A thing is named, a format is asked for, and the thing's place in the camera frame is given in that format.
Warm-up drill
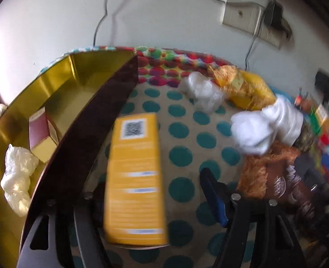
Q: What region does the brown patterned sock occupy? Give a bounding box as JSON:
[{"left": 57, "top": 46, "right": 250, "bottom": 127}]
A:
[{"left": 293, "top": 123, "right": 316, "bottom": 153}]

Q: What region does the dark red small box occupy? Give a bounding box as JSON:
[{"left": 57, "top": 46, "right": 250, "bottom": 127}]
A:
[{"left": 29, "top": 107, "right": 59, "bottom": 163}]

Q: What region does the clear plastic bag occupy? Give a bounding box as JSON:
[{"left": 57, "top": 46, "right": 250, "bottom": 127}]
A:
[{"left": 0, "top": 144, "right": 39, "bottom": 217}]

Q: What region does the thin grey hanging cable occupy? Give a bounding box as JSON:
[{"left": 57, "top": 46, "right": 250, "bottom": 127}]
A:
[{"left": 93, "top": 0, "right": 115, "bottom": 47}]

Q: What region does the yellow cracker snack bag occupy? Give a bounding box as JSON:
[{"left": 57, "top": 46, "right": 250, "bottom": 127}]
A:
[{"left": 208, "top": 65, "right": 277, "bottom": 111}]

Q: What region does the brown oat snack bag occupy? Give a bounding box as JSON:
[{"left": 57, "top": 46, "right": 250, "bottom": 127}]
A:
[{"left": 237, "top": 141, "right": 329, "bottom": 229}]

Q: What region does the black clamp mount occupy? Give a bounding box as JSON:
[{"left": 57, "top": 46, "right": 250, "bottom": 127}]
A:
[{"left": 315, "top": 70, "right": 329, "bottom": 105}]

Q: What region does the white sock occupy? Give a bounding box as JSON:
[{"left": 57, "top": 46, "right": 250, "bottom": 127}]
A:
[{"left": 231, "top": 95, "right": 304, "bottom": 155}]

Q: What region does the yellow medicine box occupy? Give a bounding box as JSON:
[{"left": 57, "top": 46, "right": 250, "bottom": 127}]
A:
[{"left": 104, "top": 113, "right": 169, "bottom": 249}]

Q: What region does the white wall socket plate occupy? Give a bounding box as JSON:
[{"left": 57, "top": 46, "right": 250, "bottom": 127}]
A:
[{"left": 222, "top": 2, "right": 283, "bottom": 49}]

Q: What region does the small yellow white carton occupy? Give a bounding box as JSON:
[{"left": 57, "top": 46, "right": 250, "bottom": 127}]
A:
[{"left": 315, "top": 104, "right": 329, "bottom": 130}]

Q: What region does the green red box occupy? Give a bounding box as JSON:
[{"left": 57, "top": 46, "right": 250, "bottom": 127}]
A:
[{"left": 308, "top": 111, "right": 329, "bottom": 147}]

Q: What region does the black power adapter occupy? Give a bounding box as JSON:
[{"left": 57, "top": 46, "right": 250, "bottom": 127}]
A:
[{"left": 264, "top": 0, "right": 293, "bottom": 40}]

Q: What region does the gold tin box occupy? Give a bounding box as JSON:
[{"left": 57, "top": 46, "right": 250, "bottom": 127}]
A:
[{"left": 0, "top": 50, "right": 138, "bottom": 267}]

